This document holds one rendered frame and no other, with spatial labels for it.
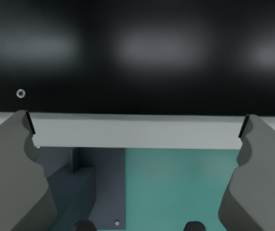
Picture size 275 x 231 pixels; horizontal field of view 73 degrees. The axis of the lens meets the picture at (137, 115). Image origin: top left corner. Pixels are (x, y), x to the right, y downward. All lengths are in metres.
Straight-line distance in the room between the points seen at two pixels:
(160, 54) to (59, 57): 0.11
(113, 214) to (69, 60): 0.96
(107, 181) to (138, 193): 0.18
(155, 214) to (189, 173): 0.28
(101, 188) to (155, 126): 0.85
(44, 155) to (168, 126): 0.91
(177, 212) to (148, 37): 1.01
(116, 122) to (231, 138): 0.14
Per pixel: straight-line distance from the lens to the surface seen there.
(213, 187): 1.13
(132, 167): 1.01
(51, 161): 1.07
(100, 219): 1.12
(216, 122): 0.24
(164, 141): 0.22
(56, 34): 0.23
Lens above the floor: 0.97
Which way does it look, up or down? 89 degrees down
